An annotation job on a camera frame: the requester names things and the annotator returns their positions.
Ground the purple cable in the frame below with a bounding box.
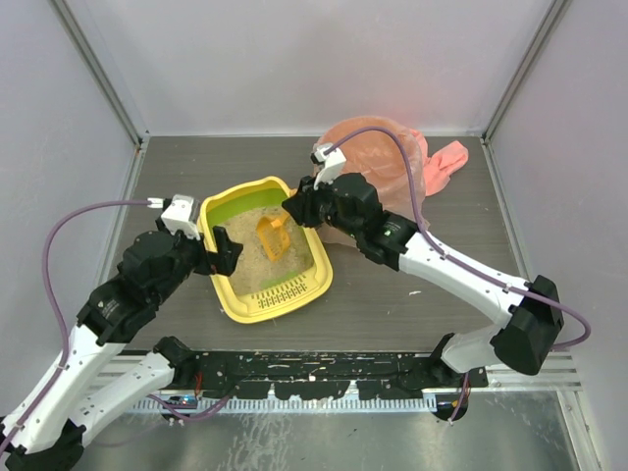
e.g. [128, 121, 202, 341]
[0, 198, 232, 457]
[326, 126, 593, 423]

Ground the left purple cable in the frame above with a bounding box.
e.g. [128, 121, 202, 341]
[0, 198, 232, 457]

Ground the orange litter scoop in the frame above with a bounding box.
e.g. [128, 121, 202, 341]
[256, 213, 290, 262]

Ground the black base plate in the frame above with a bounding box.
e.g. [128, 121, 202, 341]
[141, 348, 490, 399]

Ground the bin with pink bag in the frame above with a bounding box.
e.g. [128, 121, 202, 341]
[316, 116, 426, 220]

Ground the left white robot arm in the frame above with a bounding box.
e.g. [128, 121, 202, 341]
[1, 227, 243, 470]

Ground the yellow green litter box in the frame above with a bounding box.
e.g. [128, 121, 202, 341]
[198, 177, 333, 324]

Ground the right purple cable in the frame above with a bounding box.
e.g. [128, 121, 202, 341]
[326, 126, 593, 423]

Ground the pink cloth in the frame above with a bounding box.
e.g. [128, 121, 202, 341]
[411, 130, 469, 196]

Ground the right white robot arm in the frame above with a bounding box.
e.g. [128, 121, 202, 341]
[282, 174, 564, 376]

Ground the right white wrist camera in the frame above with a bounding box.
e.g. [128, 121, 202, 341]
[311, 143, 346, 190]

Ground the white slotted cable duct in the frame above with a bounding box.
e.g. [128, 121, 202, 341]
[127, 394, 438, 414]

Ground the aluminium frame rail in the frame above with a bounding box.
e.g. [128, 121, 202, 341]
[97, 350, 583, 393]

